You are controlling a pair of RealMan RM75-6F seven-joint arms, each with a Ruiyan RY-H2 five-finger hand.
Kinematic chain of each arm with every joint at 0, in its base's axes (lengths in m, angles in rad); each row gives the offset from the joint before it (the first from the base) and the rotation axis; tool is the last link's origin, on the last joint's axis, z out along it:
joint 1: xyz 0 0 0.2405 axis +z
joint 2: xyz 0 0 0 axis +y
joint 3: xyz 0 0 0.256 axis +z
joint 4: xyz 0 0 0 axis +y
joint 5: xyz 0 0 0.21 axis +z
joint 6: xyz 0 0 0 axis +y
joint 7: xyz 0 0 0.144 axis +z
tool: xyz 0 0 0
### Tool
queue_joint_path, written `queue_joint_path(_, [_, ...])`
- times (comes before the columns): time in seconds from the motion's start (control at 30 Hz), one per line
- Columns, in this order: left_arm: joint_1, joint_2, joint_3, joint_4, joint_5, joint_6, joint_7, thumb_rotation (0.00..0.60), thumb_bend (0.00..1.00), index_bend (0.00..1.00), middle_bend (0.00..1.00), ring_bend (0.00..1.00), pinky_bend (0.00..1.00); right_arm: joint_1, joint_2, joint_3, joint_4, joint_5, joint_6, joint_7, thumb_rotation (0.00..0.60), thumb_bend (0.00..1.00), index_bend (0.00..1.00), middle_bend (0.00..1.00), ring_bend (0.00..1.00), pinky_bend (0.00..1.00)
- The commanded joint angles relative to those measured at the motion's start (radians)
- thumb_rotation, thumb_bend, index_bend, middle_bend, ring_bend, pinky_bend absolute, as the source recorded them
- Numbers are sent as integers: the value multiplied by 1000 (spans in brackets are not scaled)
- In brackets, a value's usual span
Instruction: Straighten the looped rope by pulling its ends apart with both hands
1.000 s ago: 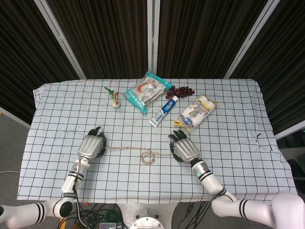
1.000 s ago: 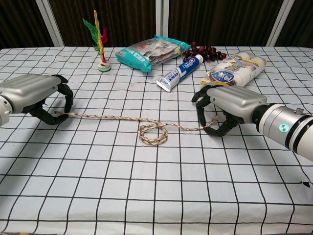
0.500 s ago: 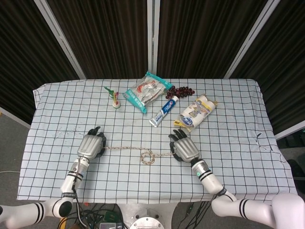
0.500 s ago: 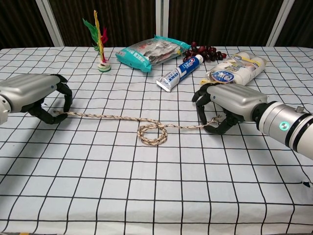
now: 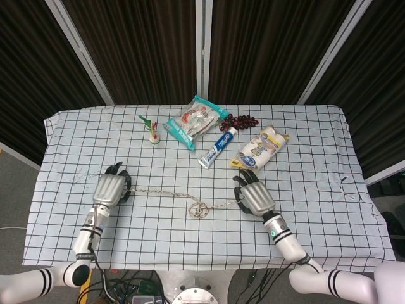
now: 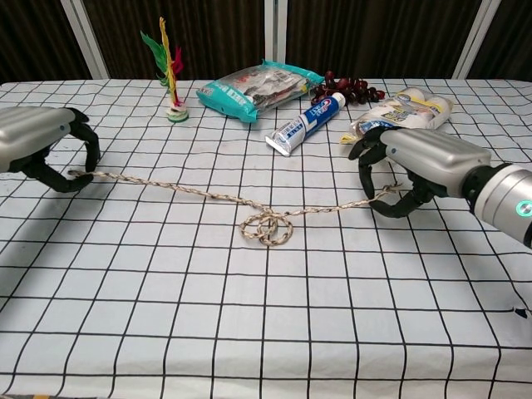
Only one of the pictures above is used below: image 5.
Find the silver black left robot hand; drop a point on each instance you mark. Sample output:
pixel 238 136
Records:
pixel 109 190

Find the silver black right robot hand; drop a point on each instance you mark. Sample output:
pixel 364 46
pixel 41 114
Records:
pixel 257 196

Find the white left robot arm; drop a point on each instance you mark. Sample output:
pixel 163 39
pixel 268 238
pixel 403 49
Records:
pixel 87 237

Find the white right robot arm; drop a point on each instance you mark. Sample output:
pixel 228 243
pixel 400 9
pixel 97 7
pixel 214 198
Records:
pixel 288 242

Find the wrapped toilet paper pack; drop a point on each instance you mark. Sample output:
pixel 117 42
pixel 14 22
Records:
pixel 259 149

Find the blue white toothpaste tube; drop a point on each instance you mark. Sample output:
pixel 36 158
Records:
pixel 218 147

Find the colourful feather shuttlecock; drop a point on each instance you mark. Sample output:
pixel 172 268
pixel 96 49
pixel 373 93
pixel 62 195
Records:
pixel 154 138

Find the white black checkered tablecloth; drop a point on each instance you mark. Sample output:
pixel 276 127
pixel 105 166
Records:
pixel 190 171

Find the dark red grape bunch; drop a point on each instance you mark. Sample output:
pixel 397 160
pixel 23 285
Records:
pixel 243 122

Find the teal snack bag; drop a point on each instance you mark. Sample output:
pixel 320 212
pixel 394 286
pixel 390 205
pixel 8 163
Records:
pixel 190 126

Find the green circuit board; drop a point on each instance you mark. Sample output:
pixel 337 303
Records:
pixel 147 286

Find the white robot torso base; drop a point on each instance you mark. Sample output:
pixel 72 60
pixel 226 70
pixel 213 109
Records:
pixel 196 285

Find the dark ribbed partition panel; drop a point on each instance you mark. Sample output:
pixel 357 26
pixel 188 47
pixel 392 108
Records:
pixel 379 95
pixel 142 47
pixel 269 47
pixel 31 79

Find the white partition frame rail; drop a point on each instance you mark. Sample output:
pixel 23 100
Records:
pixel 386 177
pixel 19 155

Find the white partition frame post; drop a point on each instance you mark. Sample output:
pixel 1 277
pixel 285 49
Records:
pixel 202 47
pixel 332 54
pixel 79 50

